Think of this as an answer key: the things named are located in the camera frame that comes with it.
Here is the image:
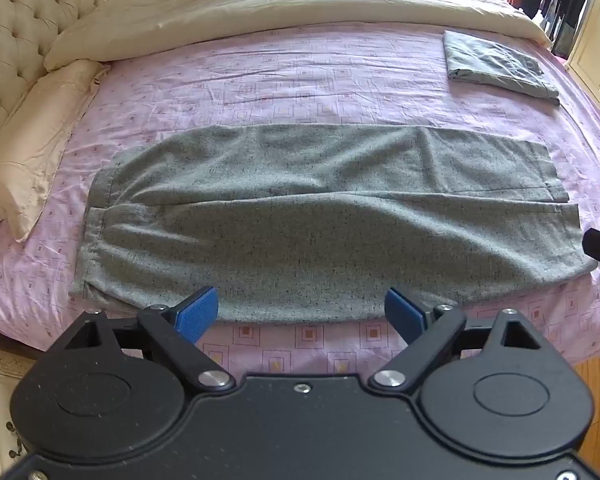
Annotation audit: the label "cream duvet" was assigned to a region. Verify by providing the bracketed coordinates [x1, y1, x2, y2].
[43, 0, 552, 73]

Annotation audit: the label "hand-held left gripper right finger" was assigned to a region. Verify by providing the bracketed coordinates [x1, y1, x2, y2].
[367, 287, 548, 393]

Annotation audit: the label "pink patterned bed sheet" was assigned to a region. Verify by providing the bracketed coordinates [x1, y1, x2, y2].
[0, 22, 600, 376]

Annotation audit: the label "grey pants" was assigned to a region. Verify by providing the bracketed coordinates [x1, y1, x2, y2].
[68, 123, 597, 325]

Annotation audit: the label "cream pillow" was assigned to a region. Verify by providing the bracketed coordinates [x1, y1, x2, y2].
[0, 59, 112, 243]

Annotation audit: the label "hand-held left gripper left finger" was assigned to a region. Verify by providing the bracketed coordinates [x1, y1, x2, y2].
[52, 286, 236, 392]

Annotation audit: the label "cream tufted headboard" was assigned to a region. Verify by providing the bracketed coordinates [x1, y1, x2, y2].
[0, 0, 106, 161]

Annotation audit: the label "folded grey cloth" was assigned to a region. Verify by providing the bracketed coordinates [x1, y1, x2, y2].
[442, 30, 561, 106]

